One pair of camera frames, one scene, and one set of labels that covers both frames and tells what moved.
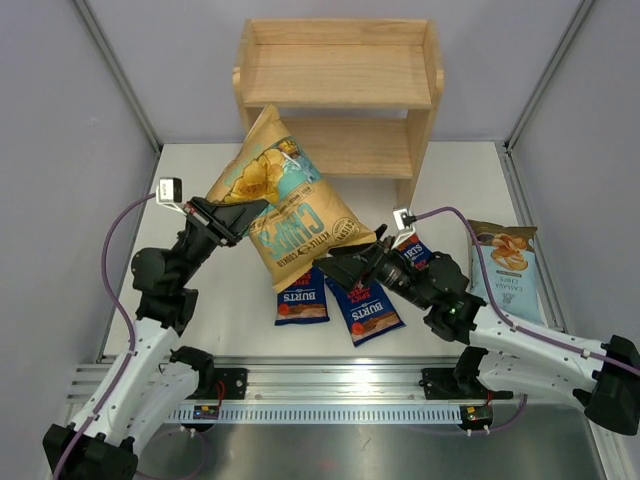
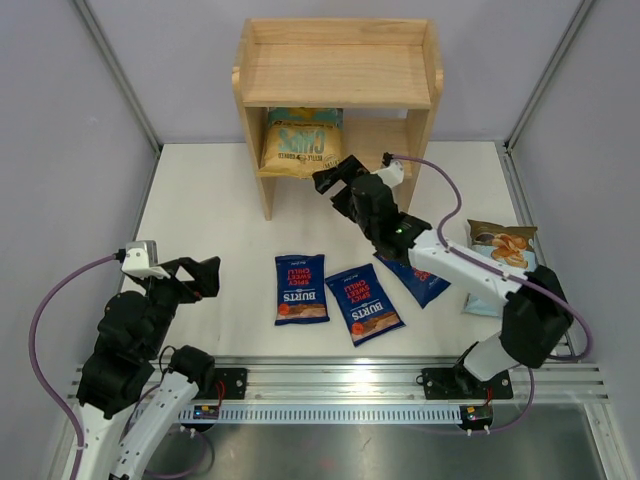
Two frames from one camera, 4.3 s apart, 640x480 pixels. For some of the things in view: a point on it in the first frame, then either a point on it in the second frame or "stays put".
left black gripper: (223, 223) → (204, 273)
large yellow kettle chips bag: (303, 218) → (301, 141)
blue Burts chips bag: (304, 301) stays put
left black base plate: (230, 383) stays put
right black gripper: (349, 271) → (348, 170)
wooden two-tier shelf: (359, 92) stays put
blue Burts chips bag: (416, 252) → (425, 287)
